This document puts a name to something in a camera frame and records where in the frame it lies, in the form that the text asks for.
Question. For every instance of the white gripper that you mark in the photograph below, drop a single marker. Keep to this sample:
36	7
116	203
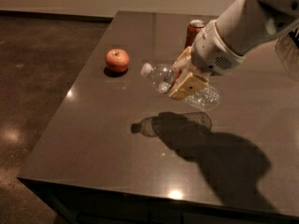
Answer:
212	51

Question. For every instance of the clear plastic water bottle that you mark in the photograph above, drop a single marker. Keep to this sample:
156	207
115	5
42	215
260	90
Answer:
184	86

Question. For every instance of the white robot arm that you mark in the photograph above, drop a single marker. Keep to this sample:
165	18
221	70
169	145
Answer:
247	24

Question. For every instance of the red soda can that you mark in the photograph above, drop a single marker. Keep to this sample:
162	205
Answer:
194	27

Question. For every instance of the red apple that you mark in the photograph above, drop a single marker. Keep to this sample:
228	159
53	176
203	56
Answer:
117	60

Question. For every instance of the clear plastic bag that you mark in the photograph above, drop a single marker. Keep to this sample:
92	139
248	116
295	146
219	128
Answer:
288	54

